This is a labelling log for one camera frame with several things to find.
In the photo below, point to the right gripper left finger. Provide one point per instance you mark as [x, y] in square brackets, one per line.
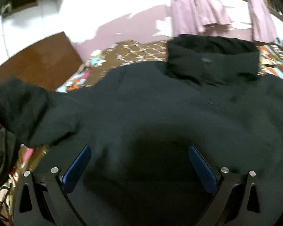
[42, 200]

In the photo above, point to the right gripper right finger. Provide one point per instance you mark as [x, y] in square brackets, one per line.
[236, 200]

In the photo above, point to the black zip jacket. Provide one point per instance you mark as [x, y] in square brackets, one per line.
[155, 122]

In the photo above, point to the dark clothes pile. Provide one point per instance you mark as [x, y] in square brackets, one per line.
[9, 148]

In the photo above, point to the wooden headboard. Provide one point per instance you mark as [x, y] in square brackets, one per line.
[47, 63]

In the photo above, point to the brown cartoon monkey bedspread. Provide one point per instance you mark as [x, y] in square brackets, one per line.
[122, 56]

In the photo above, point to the right pink curtain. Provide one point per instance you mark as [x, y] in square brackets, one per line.
[263, 27]

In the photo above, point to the pink curtain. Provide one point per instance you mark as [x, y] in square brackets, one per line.
[263, 27]
[196, 16]

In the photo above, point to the left pink curtain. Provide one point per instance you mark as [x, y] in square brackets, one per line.
[196, 16]

